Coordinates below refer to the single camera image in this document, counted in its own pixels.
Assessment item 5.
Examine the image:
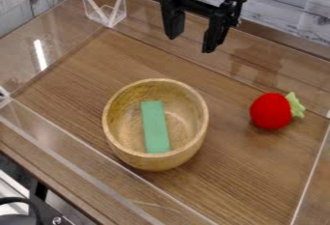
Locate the light wooden bowl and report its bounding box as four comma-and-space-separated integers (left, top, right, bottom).
101, 78, 208, 171

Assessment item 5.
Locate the clear acrylic corner bracket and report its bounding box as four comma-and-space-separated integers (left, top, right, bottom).
82, 0, 126, 28

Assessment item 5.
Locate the black cable bottom left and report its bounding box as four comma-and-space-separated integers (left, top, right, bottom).
0, 196, 44, 225

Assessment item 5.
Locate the green rectangular stick block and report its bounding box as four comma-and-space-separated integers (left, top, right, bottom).
140, 100, 169, 154

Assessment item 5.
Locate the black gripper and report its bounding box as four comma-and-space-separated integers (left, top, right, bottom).
159, 0, 247, 53

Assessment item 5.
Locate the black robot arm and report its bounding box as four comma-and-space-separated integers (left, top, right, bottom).
157, 0, 247, 53

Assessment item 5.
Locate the black table leg frame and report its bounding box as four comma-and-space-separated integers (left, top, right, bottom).
29, 181, 74, 225

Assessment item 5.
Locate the red plush strawberry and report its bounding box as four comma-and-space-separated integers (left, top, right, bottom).
249, 92, 305, 129

